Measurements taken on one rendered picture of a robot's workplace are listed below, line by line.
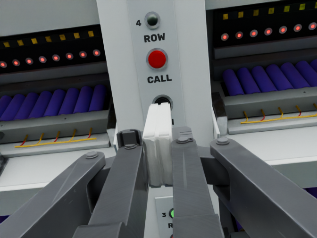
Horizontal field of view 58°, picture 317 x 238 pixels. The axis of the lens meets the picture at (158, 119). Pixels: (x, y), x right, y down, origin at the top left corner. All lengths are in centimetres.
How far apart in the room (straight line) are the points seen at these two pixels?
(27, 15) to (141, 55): 11
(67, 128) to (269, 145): 24
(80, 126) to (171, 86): 14
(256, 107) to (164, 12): 16
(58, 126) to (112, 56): 14
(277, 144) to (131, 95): 17
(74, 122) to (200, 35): 18
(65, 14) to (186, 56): 12
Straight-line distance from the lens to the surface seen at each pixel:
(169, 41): 27
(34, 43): 46
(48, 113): 40
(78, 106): 39
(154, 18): 26
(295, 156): 33
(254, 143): 33
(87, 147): 35
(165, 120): 17
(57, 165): 35
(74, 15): 29
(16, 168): 37
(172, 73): 27
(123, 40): 27
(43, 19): 30
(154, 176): 15
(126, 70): 27
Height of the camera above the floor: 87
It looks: 16 degrees down
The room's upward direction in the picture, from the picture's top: 7 degrees counter-clockwise
